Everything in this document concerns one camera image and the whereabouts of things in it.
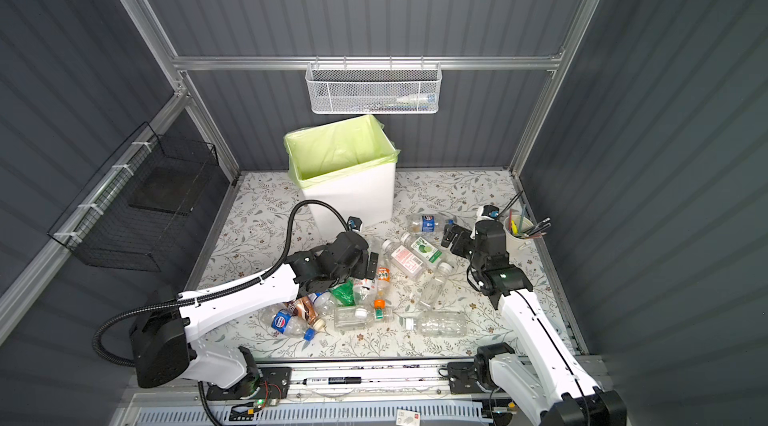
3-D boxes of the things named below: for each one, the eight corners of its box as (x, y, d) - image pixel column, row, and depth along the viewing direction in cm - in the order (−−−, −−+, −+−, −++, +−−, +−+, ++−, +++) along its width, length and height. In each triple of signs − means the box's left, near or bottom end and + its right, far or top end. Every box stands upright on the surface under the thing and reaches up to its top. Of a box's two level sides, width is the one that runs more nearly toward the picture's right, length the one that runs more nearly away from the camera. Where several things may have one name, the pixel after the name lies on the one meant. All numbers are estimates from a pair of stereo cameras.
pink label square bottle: (380, 251, 99) (379, 245, 96) (391, 242, 102) (391, 235, 98) (414, 283, 92) (415, 277, 89) (426, 271, 94) (427, 265, 91)
